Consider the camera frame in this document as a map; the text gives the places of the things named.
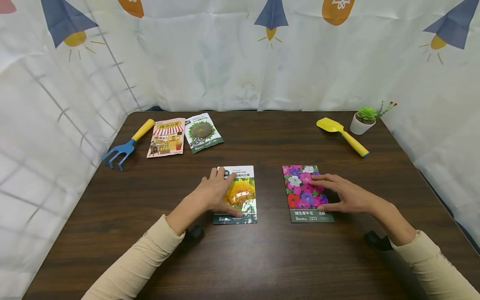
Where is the person's left hand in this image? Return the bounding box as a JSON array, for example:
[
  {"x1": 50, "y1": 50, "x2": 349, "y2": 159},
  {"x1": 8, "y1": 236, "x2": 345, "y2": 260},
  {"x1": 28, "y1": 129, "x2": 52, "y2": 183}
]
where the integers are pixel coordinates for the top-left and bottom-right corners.
[{"x1": 192, "y1": 167, "x2": 244, "y2": 218}]

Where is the person's left forearm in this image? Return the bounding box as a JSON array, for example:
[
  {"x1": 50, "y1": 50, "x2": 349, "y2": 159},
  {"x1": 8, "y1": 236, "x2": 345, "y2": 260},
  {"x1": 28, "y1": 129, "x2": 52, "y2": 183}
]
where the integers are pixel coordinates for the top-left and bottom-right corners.
[{"x1": 81, "y1": 196, "x2": 203, "y2": 300}]

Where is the small potted succulent plant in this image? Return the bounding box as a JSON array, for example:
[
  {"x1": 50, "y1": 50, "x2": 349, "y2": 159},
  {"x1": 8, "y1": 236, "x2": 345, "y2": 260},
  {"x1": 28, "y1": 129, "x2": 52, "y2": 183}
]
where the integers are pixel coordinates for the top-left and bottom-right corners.
[{"x1": 349, "y1": 100, "x2": 398, "y2": 135}]

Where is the mixed flowers seed packet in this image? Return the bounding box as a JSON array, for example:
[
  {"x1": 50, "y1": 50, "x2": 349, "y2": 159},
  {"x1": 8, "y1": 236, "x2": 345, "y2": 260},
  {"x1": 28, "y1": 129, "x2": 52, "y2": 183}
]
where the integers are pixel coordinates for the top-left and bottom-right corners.
[{"x1": 282, "y1": 165, "x2": 335, "y2": 223}]

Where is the black wrist band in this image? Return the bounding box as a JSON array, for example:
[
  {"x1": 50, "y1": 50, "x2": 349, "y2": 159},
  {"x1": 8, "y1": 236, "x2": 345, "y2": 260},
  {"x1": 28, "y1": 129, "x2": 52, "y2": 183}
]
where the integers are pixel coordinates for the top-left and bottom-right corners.
[
  {"x1": 184, "y1": 225, "x2": 205, "y2": 243},
  {"x1": 364, "y1": 230, "x2": 394, "y2": 252}
]

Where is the shop print seed packet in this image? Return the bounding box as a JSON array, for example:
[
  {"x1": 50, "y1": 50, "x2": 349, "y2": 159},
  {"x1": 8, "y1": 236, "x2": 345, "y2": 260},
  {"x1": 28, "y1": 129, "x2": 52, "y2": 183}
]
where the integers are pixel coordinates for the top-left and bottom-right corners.
[{"x1": 146, "y1": 118, "x2": 186, "y2": 159}]

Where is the person's right hand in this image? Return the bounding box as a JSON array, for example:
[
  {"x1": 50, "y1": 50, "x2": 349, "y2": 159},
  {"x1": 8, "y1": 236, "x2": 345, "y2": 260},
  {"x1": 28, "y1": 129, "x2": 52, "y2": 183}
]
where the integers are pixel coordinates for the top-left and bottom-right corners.
[{"x1": 307, "y1": 174, "x2": 380, "y2": 215}]

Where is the yellow sunflower seed packet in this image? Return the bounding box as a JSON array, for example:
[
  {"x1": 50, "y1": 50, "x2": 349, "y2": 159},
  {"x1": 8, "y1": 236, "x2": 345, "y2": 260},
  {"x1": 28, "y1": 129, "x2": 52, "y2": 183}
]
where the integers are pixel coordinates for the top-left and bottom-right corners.
[{"x1": 213, "y1": 165, "x2": 258, "y2": 225}]

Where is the dark sunflower seed packet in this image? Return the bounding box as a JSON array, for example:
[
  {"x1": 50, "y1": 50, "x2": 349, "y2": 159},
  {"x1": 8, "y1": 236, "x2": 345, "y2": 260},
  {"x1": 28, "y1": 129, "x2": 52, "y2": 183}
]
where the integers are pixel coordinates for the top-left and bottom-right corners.
[{"x1": 184, "y1": 113, "x2": 225, "y2": 154}]

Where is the blue rake with yellow handle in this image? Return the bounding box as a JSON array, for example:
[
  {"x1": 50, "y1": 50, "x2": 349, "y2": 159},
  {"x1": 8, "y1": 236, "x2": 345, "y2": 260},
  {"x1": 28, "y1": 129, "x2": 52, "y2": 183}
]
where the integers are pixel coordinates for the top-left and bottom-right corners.
[{"x1": 101, "y1": 119, "x2": 155, "y2": 172}]

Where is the yellow trowel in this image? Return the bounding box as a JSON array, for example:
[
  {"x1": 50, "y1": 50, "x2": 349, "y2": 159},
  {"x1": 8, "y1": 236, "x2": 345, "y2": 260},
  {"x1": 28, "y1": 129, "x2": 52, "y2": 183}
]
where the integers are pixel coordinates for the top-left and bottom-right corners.
[{"x1": 316, "y1": 117, "x2": 370, "y2": 158}]

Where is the person's right forearm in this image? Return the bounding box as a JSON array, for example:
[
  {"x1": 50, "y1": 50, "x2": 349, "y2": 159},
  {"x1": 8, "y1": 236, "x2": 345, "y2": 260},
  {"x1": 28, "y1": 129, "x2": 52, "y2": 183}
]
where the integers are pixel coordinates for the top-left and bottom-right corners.
[{"x1": 369, "y1": 199, "x2": 480, "y2": 300}]

